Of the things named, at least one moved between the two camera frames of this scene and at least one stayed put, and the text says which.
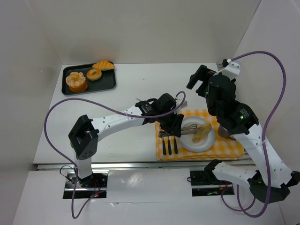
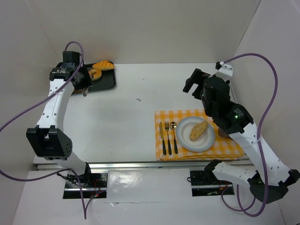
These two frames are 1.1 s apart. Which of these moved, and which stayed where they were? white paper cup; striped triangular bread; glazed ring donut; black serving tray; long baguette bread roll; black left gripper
Moved: black left gripper; long baguette bread roll
Stayed: black serving tray; white paper cup; glazed ring donut; striped triangular bread
